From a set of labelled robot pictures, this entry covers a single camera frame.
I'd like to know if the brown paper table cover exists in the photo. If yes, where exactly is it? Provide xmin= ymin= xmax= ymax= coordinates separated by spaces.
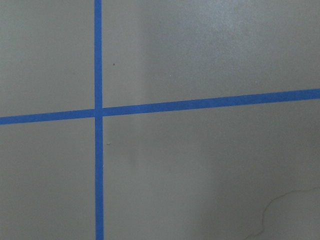
xmin=0 ymin=0 xmax=320 ymax=240

